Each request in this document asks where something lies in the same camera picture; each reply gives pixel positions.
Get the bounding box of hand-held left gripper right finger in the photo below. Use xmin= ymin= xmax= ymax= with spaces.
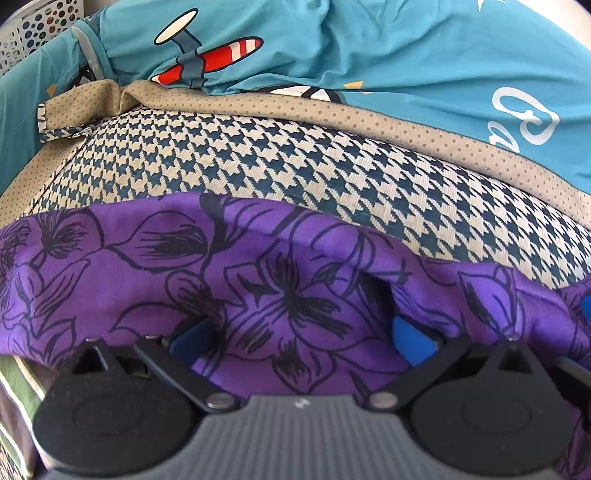
xmin=362 ymin=316 xmax=536 ymax=414

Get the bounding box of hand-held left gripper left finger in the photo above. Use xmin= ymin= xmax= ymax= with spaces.
xmin=65 ymin=318 xmax=241 ymax=414

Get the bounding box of purple floral garment red lining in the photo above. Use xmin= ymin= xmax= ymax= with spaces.
xmin=0 ymin=193 xmax=591 ymax=480

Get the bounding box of green brown striped folded shirt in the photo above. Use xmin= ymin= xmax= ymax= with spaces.
xmin=0 ymin=355 xmax=61 ymax=480

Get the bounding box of teal airplane print bumper cover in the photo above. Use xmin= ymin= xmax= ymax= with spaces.
xmin=92 ymin=0 xmax=591 ymax=195

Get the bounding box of white perforated laundry basket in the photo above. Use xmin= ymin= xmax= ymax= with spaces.
xmin=0 ymin=0 xmax=93 ymax=77

